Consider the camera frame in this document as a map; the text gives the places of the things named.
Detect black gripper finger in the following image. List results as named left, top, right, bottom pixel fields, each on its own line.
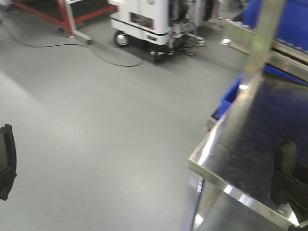
left=273, top=170, right=308, bottom=224

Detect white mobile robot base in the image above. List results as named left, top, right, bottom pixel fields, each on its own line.
left=108, top=0, right=219, bottom=64

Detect small blue bin below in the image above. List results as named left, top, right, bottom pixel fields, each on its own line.
left=211, top=75, right=243, bottom=120

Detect stainless steel rack frame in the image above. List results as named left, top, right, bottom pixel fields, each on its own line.
left=182, top=0, right=308, bottom=231

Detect red metal frame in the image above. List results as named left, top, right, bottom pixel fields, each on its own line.
left=12, top=0, right=117, bottom=45

